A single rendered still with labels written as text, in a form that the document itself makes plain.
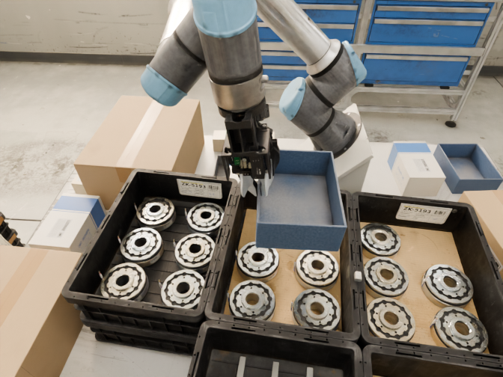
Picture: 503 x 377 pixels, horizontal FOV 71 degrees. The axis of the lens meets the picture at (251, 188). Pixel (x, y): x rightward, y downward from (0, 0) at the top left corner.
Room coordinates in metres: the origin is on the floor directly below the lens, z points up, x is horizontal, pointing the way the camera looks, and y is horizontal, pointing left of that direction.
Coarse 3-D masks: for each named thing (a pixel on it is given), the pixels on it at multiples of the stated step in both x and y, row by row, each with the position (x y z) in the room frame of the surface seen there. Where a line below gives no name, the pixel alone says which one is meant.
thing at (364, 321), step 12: (360, 192) 0.65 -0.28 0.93; (432, 204) 0.62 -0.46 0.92; (444, 204) 0.61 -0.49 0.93; (456, 204) 0.61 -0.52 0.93; (468, 204) 0.61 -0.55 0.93; (360, 228) 0.53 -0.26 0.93; (480, 228) 0.53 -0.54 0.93; (360, 240) 0.50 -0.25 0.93; (480, 240) 0.50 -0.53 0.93; (360, 252) 0.47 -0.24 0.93; (360, 264) 0.43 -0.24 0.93; (492, 264) 0.44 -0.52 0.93; (360, 288) 0.38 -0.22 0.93; (360, 300) 0.35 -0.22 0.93; (360, 312) 0.32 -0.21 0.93; (360, 324) 0.30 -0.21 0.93; (360, 336) 0.28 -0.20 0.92; (408, 348) 0.26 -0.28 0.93; (420, 348) 0.26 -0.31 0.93; (432, 348) 0.26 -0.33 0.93; (444, 348) 0.26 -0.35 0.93; (480, 360) 0.24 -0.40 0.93; (492, 360) 0.23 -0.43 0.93
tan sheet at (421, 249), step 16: (400, 240) 0.57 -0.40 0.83; (416, 240) 0.57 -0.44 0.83; (432, 240) 0.57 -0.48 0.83; (448, 240) 0.57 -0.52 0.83; (400, 256) 0.52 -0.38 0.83; (416, 256) 0.52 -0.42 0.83; (432, 256) 0.52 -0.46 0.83; (448, 256) 0.52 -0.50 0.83; (416, 272) 0.48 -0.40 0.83; (416, 288) 0.43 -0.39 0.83; (416, 304) 0.39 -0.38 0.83; (432, 304) 0.39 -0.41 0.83; (416, 320) 0.35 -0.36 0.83; (416, 336) 0.32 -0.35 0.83
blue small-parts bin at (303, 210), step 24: (288, 168) 0.57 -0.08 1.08; (312, 168) 0.57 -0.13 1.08; (288, 192) 0.52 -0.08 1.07; (312, 192) 0.52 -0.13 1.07; (336, 192) 0.47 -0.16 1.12; (264, 216) 0.45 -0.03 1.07; (288, 216) 0.45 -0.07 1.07; (312, 216) 0.45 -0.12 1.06; (336, 216) 0.43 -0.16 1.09; (264, 240) 0.38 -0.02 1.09; (288, 240) 0.38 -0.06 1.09; (312, 240) 0.38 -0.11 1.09; (336, 240) 0.37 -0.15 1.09
